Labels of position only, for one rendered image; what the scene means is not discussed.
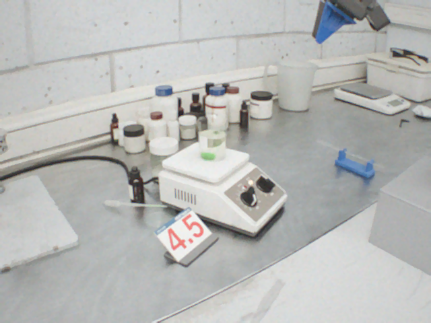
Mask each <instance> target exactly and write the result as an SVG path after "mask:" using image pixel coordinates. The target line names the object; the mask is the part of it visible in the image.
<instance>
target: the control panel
mask: <svg viewBox="0 0 431 323"><path fill-rule="evenodd" d="M261 174H263V175H265V174H264V173H263V172H262V171H260V169H259V168H257V167H256V168H254V169H253V170H251V171H250V172H249V173H248V174H247V175H246V176H244V177H243V178H241V179H240V180H239V181H238V182H236V183H235V184H234V185H232V186H231V187H230V188H229V189H228V190H226V191H225V192H224V194H225V195H226V196H227V197H228V198H229V199H230V200H231V201H232V202H233V203H234V204H235V205H237V206H238V207H239V208H240V209H241V210H242V211H244V212H245V213H246V214H247V215H248V216H249V217H250V218H251V219H252V220H253V221H255V222H257V221H258V220H259V219H260V218H261V217H262V216H263V215H264V214H265V213H266V212H267V211H268V210H269V209H270V208H271V207H272V206H273V205H274V204H275V203H276V202H277V201H278V200H279V199H280V198H281V197H282V196H283V195H284V194H285V192H284V191H283V190H282V189H281V188H280V187H279V186H278V185H277V184H275V187H274V188H273V190H272V191H271V192H270V193H264V192H261V191H260V190H259V189H258V188H257V186H256V181H257V180H258V177H259V176H260V175H261ZM265 176H266V175H265ZM266 177H267V176H266ZM268 179H270V178H268ZM249 180H251V181H252V182H253V184H250V183H249ZM270 180H271V179H270ZM271 181H272V180H271ZM244 185H246V186H247V189H245V188H244V187H243V186H244ZM250 186H253V187H254V189H255V194H256V197H257V205H256V206H255V207H248V206H246V205H245V204H244V203H243V202H242V201H241V199H240V194H241V193H242V192H244V191H247V190H248V188H249V187H250Z"/></svg>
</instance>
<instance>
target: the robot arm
mask: <svg viewBox="0 0 431 323"><path fill-rule="evenodd" d="M323 1H324V2H323ZM323 1H321V0H320V1H319V7H318V11H317V16H316V20H315V23H314V28H313V31H312V37H313V38H315V42H317V43H318V44H322V43H323V42H324V41H326V39H328V38H329V37H330V36H331V35H333V34H334V33H335V32H336V31H338V29H340V28H341V27H342V26H344V25H352V24H354V25H355V24H357V23H356V22H355V21H354V19H356V20H358V21H363V20H364V18H366V19H367V20H368V22H369V25H370V27H371V28H372V29H373V30H376V31H377V32H378V31H379V30H381V29H383V28H384V27H385V26H387V25H389V24H390V23H391V21H390V19H389V18H388V16H387V15H386V13H385V12H384V10H383V9H382V7H381V6H380V4H379V3H378V1H377V0H323Z"/></svg>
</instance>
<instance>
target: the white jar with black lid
mask: <svg viewBox="0 0 431 323"><path fill-rule="evenodd" d="M272 97H273V94H272V93H271V92H266V91H253V92H251V98H250V116H251V117H253V118H257V119H267V118H271V116H272V102H273V100H272Z"/></svg>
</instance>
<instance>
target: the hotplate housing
mask: <svg viewBox="0 0 431 323"><path fill-rule="evenodd" d="M256 167H257V166H256V165H253V164H252V163H250V162H246V163H245V164H243V165H241V166H240V167H239V168H238V169H236V170H235V171H233V172H232V173H231V174H229V175H228V176H226V177H225V178H224V179H223V180H221V181H220V182H208V181H205V180H202V179H198V178H195V177H192V176H188V175H186V174H181V173H179V172H175V171H172V170H169V169H165V170H163V171H161V172H160V173H159V184H160V199H161V201H162V203H167V204H169V205H172V206H173V207H174V208H175V209H176V210H178V211H184V210H185V209H186V208H188V207H190V208H191V209H192V211H193V212H194V213H195V214H196V216H198V218H201V219H204V220H206V221H210V222H212V223H215V224H218V225H221V226H223V227H227V228H229V229H233V230H235V231H239V232H241V233H244V234H246V235H249V236H252V237H254V236H255V235H256V234H257V233H258V232H259V231H260V230H261V229H262V228H263V227H264V226H265V225H266V224H267V223H268V222H269V221H270V220H271V218H272V217H273V216H274V215H275V214H276V213H277V212H278V211H279V210H280V209H281V208H282V207H283V206H284V205H285V202H286V201H287V195H286V192H285V191H284V192H285V194H284V195H283V196H282V197H281V198H280V199H279V200H278V201H277V202H276V203H275V204H274V205H273V206H272V207H271V208H270V209H269V210H268V211H267V212H266V213H265V214H264V215H263V216H262V217H261V218H260V219H259V220H258V221H257V222H255V221H253V220H252V219H251V218H250V217H249V216H248V215H247V214H246V213H245V212H244V211H242V210H241V209H240V208H239V207H238V206H237V205H235V204H234V203H233V202H232V201H231V200H230V199H229V198H228V197H227V196H226V195H225V194H224V192H225V191H226V190H228V189H229V188H230V187H231V186H232V185H234V184H235V183H236V182H238V181H239V180H240V179H241V178H243V177H244V176H246V175H247V174H248V173H249V172H250V171H251V170H253V169H254V168H256ZM257 168H258V167H257ZM262 172H263V171H262ZM263 173H264V172H263ZM264 174H265V173H264ZM265 175H266V174H265ZM266 176H267V175H266ZM267 177H268V178H269V176H267ZM273 182H274V181H273ZM274 183H275V182H274ZM279 187H280V186H279ZM280 188H281V187H280ZM281 189H282V188H281ZM282 190H283V189H282Z"/></svg>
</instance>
